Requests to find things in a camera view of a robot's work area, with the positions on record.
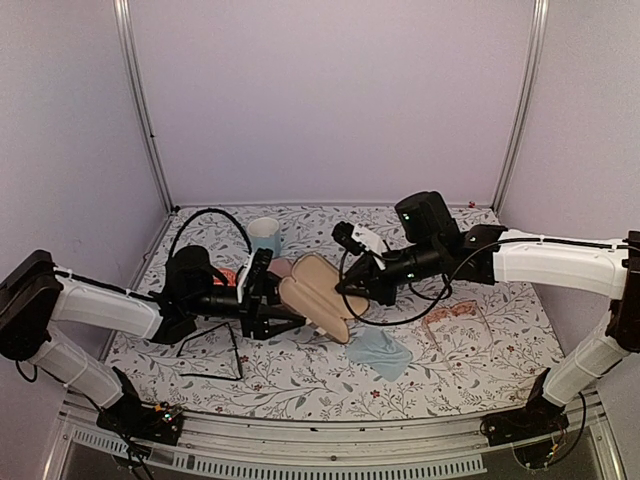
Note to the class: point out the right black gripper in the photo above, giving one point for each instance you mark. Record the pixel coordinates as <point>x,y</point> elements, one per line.
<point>366,274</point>

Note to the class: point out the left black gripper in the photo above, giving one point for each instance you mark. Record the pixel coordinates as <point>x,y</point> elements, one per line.
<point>254,316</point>

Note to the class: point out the brown plaid glasses case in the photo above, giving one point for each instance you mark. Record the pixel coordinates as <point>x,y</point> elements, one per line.
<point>309,290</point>

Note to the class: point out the light blue cleaning cloth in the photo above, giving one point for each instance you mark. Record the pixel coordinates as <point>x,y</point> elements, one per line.
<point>381,352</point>

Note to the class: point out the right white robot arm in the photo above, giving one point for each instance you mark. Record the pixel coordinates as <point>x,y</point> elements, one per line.
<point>488,254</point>

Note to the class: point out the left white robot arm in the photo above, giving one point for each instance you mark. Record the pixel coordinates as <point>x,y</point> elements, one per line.
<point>37,295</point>

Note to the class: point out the pink translucent sunglasses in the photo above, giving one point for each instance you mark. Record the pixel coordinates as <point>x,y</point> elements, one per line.
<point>440,325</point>

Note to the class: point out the pink glasses case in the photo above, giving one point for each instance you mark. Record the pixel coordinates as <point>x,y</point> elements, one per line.
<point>281,267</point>

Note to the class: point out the red patterned bowl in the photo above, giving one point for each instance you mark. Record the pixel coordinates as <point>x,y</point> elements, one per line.
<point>229,275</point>

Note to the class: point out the light blue mug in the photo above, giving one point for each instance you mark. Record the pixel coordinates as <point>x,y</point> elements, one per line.
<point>265,233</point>

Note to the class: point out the black frame glasses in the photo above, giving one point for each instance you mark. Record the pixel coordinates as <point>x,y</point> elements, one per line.
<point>211,354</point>

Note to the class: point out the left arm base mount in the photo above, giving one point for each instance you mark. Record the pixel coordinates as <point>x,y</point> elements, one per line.
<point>162,423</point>

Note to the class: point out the front aluminium rail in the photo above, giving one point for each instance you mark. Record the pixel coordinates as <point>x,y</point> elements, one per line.
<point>226,447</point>

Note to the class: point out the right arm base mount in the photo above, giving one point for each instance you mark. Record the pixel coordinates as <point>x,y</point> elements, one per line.
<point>537,417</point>

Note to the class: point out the left aluminium frame post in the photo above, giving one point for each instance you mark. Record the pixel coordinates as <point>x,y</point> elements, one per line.
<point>125,31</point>

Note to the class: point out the aluminium frame post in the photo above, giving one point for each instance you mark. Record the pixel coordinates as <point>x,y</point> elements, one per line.
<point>125,31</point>
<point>533,56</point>

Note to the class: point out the right aluminium frame post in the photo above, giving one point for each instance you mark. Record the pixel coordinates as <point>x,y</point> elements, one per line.
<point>533,56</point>

